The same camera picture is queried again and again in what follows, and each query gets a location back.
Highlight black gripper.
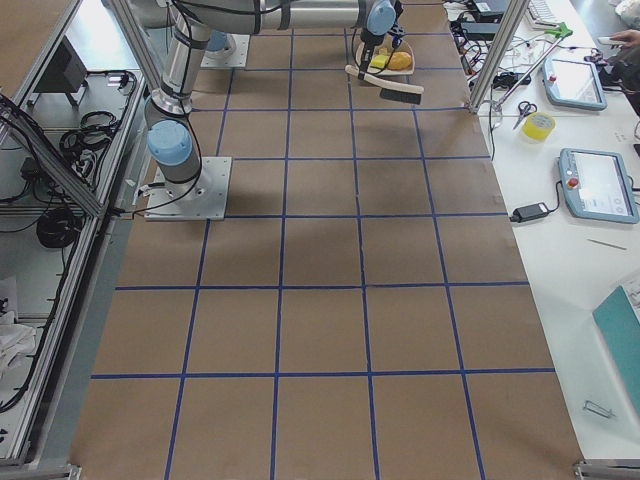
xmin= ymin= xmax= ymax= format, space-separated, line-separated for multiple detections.
xmin=354 ymin=30 xmax=378 ymax=80

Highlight yellow sponge block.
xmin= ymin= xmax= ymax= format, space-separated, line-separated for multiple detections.
xmin=371 ymin=54 xmax=389 ymax=70

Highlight beige plastic dustpan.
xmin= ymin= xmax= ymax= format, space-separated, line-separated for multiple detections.
xmin=367 ymin=40 xmax=415 ymax=77

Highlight round golden bread roll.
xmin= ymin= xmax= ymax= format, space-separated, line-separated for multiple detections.
xmin=387 ymin=51 xmax=413 ymax=71

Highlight white hand brush black bristles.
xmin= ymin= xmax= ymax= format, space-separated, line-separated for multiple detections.
xmin=344 ymin=65 xmax=424 ymax=105

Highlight person hand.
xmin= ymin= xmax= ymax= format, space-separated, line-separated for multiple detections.
xmin=609 ymin=29 xmax=640 ymax=48

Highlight yellow tape roll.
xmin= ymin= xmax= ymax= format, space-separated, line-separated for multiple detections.
xmin=521 ymin=112 xmax=556 ymax=142

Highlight upper blue teach pendant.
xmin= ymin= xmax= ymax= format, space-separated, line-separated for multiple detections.
xmin=542 ymin=58 xmax=608 ymax=111

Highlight blue teach pendant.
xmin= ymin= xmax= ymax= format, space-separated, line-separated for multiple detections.
xmin=542 ymin=58 xmax=608 ymax=111
xmin=558 ymin=148 xmax=639 ymax=224

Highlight black power adapter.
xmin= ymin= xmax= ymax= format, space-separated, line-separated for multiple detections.
xmin=509 ymin=202 xmax=550 ymax=223

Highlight lower blue teach pendant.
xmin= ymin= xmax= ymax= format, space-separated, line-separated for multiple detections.
xmin=558 ymin=148 xmax=639 ymax=224

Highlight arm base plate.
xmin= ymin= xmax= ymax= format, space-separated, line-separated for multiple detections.
xmin=143 ymin=157 xmax=232 ymax=221
xmin=201 ymin=31 xmax=250 ymax=69

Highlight aluminium frame post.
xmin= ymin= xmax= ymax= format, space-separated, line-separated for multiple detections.
xmin=468 ymin=0 xmax=529 ymax=114

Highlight black handled scissors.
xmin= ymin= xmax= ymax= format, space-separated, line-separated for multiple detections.
xmin=513 ymin=101 xmax=537 ymax=129

